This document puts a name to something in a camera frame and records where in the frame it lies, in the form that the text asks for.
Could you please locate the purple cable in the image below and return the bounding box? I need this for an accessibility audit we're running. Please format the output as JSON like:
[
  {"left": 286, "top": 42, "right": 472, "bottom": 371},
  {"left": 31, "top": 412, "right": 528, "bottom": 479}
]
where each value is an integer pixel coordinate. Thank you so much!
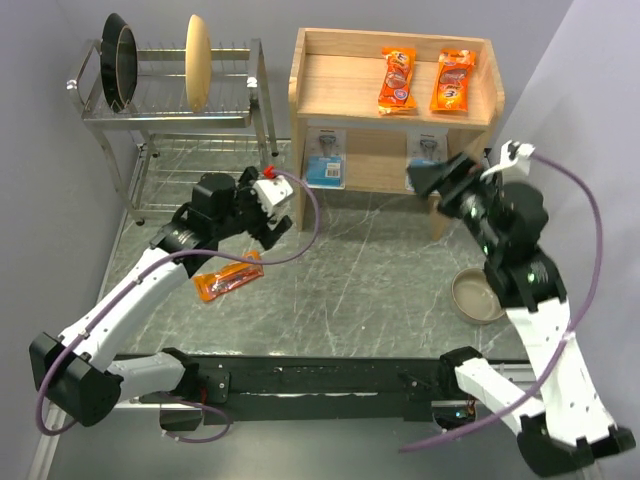
[
  {"left": 398, "top": 152, "right": 602, "bottom": 455},
  {"left": 35, "top": 167, "right": 322, "bottom": 444}
]

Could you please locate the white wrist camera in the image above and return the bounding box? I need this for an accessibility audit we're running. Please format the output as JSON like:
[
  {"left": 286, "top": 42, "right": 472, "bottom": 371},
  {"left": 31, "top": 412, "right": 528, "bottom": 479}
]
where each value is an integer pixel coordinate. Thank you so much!
[
  {"left": 480, "top": 140, "right": 535, "bottom": 180},
  {"left": 253, "top": 165, "right": 294, "bottom": 216}
]

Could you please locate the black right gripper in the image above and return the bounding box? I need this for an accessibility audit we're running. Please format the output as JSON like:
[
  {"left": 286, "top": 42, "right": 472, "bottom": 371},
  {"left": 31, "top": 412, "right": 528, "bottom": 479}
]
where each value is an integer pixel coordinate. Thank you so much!
[{"left": 404, "top": 152, "right": 502, "bottom": 259}]

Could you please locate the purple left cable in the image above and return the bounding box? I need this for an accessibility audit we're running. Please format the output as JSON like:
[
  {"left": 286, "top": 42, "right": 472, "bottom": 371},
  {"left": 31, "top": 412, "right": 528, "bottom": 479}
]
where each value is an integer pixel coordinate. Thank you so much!
[{"left": 35, "top": 167, "right": 322, "bottom": 444}]

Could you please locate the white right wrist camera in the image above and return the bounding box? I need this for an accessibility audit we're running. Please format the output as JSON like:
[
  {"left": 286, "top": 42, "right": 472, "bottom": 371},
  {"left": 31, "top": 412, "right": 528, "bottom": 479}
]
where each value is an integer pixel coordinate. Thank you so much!
[{"left": 480, "top": 140, "right": 535, "bottom": 180}]

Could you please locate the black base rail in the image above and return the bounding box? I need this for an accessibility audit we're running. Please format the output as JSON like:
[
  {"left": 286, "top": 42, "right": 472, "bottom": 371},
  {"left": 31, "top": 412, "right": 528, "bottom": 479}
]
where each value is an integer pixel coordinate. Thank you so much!
[{"left": 114, "top": 352, "right": 481, "bottom": 426}]

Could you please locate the wooden two-tier shelf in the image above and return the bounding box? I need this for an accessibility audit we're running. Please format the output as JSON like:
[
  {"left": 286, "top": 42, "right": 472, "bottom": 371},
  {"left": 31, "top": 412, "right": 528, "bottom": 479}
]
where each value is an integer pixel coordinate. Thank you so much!
[{"left": 287, "top": 26, "right": 506, "bottom": 241}]

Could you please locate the black plate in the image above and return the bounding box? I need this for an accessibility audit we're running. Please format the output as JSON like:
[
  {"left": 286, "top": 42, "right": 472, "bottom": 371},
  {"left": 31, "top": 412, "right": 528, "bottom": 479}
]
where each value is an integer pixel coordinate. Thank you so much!
[{"left": 100, "top": 13, "right": 138, "bottom": 113}]

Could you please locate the aluminium frame rail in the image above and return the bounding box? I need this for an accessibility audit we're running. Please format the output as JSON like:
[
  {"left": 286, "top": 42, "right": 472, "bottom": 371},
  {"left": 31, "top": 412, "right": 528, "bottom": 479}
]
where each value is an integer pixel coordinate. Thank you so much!
[{"left": 26, "top": 400, "right": 192, "bottom": 480}]

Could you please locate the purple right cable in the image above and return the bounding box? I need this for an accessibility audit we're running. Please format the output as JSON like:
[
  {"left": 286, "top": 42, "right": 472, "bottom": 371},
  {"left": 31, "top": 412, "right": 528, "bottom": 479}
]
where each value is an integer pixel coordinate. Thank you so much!
[{"left": 398, "top": 152, "right": 602, "bottom": 455}]

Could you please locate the orange razor pack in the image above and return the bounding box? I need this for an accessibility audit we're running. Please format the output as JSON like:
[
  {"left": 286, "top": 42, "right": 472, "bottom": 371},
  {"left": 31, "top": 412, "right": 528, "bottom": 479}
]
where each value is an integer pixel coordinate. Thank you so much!
[
  {"left": 430, "top": 49, "right": 476, "bottom": 112},
  {"left": 377, "top": 47, "right": 418, "bottom": 116},
  {"left": 192, "top": 250, "right": 264, "bottom": 303}
]

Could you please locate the blue razor blister pack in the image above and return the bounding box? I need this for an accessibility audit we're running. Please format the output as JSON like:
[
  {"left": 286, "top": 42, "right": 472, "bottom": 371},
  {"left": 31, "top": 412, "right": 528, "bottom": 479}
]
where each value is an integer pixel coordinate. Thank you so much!
[
  {"left": 303, "top": 127, "right": 347, "bottom": 189},
  {"left": 406, "top": 133, "right": 448, "bottom": 167}
]

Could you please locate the beige ceramic bowl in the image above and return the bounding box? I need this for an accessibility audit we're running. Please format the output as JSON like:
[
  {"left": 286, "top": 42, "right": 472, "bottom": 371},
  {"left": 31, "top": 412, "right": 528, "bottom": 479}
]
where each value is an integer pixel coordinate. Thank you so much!
[{"left": 450, "top": 268, "right": 505, "bottom": 325}]

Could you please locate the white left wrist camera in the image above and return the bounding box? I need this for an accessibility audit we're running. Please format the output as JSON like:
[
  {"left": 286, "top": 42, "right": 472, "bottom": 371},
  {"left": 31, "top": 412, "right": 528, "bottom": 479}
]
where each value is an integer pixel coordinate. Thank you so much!
[{"left": 253, "top": 165, "right": 294, "bottom": 216}]

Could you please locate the metal dish rack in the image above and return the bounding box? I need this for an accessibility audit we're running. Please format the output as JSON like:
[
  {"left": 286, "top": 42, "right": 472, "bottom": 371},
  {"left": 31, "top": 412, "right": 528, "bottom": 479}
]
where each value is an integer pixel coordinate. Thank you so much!
[{"left": 66, "top": 39, "right": 279, "bottom": 225}]

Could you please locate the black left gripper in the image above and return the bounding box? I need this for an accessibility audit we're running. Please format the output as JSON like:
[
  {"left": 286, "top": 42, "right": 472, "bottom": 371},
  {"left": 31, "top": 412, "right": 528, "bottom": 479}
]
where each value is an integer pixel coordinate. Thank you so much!
[{"left": 214, "top": 168, "right": 292, "bottom": 250}]

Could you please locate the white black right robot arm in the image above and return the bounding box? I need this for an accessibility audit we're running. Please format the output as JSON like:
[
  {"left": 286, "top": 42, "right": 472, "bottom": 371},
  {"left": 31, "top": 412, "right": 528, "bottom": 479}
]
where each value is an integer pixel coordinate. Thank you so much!
[{"left": 407, "top": 154, "right": 636, "bottom": 478}]

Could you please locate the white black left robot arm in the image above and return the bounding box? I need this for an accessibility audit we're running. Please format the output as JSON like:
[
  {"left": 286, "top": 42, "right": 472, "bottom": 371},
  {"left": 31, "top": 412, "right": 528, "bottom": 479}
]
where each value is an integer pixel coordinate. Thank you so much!
[{"left": 29, "top": 167, "right": 307, "bottom": 427}]

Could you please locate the beige wooden plate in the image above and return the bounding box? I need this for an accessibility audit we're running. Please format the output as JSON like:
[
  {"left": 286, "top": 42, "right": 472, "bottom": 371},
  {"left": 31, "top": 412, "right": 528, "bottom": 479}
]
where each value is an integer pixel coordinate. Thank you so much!
[{"left": 185, "top": 14, "right": 211, "bottom": 113}]

